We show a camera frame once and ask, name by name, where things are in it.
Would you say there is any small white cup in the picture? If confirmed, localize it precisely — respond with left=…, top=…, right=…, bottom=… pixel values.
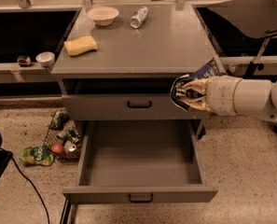
left=35, top=51, right=55, bottom=67

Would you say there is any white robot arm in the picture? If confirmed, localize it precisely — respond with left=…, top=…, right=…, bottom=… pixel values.
left=179, top=76, right=277, bottom=123

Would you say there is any green bag in basket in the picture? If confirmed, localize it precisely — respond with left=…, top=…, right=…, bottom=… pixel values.
left=49, top=110, right=69, bottom=130

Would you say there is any black tray stand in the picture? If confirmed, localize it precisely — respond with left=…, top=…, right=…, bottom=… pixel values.
left=208, top=0, right=277, bottom=78

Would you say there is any open grey middle drawer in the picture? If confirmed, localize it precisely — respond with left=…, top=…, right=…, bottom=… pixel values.
left=63, top=120, right=217, bottom=204

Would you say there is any silver drink can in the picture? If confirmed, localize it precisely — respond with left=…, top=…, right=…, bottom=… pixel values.
left=130, top=6, right=149, bottom=29

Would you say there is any black cable on floor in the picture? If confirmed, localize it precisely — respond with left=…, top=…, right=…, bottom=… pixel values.
left=0, top=147, right=51, bottom=224

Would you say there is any dark tape measure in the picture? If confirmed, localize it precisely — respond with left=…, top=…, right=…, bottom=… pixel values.
left=17, top=55, right=32, bottom=67

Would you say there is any blue chip bag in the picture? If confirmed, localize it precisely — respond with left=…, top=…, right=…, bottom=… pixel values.
left=170, top=59, right=220, bottom=111

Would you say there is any grey drawer cabinet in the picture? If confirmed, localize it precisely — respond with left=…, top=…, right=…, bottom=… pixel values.
left=51, top=4, right=215, bottom=133

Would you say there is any beige paper bowl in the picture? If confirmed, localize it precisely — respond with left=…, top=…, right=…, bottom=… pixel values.
left=87, top=7, right=119, bottom=26

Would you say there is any green can in basket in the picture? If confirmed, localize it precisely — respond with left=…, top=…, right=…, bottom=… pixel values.
left=66, top=131, right=80, bottom=145

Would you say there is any closed grey upper drawer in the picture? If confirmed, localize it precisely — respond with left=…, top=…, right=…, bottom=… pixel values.
left=62, top=94, right=210, bottom=120

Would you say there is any red apple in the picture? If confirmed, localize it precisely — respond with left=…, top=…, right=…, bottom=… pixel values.
left=51, top=144, right=64, bottom=154

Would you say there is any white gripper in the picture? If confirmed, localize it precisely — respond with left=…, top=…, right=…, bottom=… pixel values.
left=182, top=76, right=242, bottom=116

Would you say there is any wire basket on floor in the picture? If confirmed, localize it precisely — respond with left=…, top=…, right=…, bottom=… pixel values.
left=44, top=120, right=82, bottom=161

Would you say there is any yellow sponge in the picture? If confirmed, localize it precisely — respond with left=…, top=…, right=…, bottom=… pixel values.
left=64, top=36, right=97, bottom=56

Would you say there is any green snack bag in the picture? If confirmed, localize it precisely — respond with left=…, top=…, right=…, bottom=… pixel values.
left=19, top=146, right=54, bottom=166

